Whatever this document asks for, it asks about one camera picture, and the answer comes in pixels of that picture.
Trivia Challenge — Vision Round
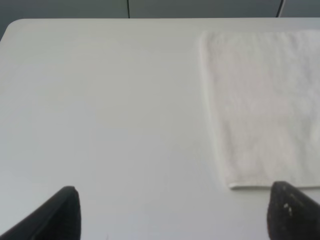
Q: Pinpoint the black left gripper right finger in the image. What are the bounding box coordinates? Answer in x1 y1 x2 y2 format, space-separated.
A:
267 181 320 240

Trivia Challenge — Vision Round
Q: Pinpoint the white towel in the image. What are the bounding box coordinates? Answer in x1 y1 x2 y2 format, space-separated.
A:
199 29 320 189

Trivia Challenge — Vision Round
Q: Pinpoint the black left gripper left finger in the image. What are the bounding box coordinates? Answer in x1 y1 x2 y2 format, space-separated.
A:
0 186 82 240

